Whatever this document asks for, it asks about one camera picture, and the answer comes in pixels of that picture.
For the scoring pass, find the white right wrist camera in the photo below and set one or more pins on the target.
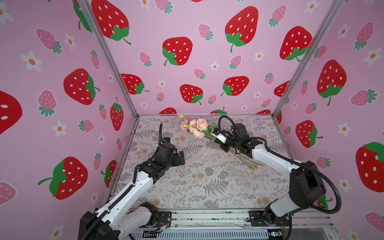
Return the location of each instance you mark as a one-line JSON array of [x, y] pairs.
[[222, 138]]

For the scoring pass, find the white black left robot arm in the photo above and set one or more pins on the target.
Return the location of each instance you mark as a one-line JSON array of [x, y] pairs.
[[126, 198]]

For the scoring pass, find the aluminium corner post left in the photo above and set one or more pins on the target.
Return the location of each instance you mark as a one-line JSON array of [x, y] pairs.
[[90, 18]]

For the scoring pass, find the aluminium corner post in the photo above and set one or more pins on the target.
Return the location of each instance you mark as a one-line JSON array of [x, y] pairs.
[[326, 23], [90, 18]]

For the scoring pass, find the aluminium corner post right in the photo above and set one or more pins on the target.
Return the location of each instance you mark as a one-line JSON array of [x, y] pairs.
[[326, 23]]

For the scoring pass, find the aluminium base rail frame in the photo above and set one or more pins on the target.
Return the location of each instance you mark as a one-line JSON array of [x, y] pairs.
[[214, 224]]

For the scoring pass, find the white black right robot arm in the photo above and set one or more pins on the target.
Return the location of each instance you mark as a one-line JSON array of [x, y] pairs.
[[305, 186]]

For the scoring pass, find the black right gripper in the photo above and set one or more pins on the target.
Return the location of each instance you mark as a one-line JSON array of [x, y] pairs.
[[226, 143]]

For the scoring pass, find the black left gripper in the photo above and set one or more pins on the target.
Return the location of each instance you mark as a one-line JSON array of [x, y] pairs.
[[176, 161]]

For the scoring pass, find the artificial pink flower bouquet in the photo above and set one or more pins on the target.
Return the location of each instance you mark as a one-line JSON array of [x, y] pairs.
[[201, 128]]

